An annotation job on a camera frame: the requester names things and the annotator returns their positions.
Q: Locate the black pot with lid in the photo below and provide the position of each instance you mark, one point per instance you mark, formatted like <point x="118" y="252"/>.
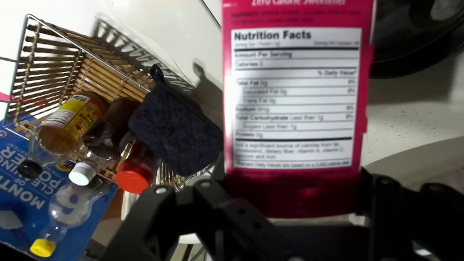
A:
<point x="413" y="35"/>

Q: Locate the dark grey pot holder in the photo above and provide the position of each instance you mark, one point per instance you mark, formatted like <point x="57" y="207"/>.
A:
<point x="174" y="128"/>

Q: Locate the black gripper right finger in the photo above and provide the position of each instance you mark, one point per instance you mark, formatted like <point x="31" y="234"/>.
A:
<point x="399" y="218"/>

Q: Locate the clear bottle yellow cap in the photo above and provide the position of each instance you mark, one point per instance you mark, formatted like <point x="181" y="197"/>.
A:
<point x="70" y="207"/>

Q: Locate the brown glass bottle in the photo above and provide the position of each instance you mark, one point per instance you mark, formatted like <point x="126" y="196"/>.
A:
<point x="109" y="126"/>

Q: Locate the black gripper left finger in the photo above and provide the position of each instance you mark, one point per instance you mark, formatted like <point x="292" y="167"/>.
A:
<point x="229" y="228"/>

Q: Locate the blue detergent box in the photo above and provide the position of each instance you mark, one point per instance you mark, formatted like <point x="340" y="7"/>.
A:
<point x="23" y="205"/>

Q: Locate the clear bottle white cap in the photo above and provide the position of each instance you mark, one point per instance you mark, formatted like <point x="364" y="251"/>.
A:
<point x="90" y="165"/>

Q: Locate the red cap bottle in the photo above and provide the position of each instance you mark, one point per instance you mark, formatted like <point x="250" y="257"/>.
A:
<point x="138" y="170"/>

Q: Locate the wicker wire basket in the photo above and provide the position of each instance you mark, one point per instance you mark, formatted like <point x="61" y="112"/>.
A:
<point x="54" y="64"/>

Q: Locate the yellow label spice bottle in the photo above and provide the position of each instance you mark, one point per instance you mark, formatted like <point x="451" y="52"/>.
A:
<point x="63" y="129"/>

